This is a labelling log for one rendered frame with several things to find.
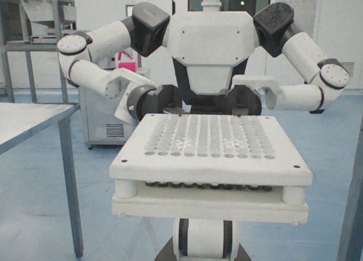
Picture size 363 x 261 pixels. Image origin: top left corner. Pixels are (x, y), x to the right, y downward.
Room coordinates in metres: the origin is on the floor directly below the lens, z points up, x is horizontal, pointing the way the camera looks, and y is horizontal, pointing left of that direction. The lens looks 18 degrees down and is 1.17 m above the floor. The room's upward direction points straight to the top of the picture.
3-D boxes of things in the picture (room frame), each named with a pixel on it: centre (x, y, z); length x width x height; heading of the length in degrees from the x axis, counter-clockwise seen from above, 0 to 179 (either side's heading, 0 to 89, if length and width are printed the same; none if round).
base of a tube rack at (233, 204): (0.47, -0.04, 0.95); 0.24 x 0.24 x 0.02; 85
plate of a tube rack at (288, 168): (0.47, -0.04, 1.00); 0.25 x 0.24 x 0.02; 85
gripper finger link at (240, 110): (0.59, -0.11, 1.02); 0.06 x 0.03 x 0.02; 167
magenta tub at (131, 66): (3.02, 0.49, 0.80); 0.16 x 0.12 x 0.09; 89
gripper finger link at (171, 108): (0.60, 0.01, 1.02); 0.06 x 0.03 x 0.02; 27
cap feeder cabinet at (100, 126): (3.22, 0.64, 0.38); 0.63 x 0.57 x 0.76; 89
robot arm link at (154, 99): (0.68, 0.05, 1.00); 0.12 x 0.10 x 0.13; 27
